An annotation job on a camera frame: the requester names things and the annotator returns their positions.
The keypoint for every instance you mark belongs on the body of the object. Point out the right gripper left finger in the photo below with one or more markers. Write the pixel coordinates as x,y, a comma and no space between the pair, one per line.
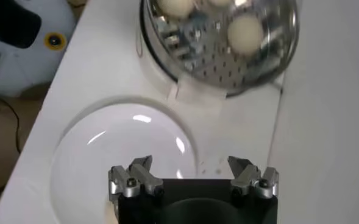
142,177

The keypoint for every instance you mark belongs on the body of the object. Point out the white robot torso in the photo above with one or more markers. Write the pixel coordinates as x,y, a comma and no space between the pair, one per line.
17,67

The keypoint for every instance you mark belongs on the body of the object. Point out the stainless steel steamer basket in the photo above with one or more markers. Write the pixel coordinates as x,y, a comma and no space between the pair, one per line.
203,61

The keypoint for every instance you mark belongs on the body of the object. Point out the white steamed baozi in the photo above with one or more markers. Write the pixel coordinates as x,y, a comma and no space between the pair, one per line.
176,7
245,35
220,2

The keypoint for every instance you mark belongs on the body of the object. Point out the white round plate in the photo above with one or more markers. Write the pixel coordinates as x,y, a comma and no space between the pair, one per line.
106,152

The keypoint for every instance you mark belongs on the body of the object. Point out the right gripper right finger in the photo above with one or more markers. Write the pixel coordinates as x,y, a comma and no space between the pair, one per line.
249,177

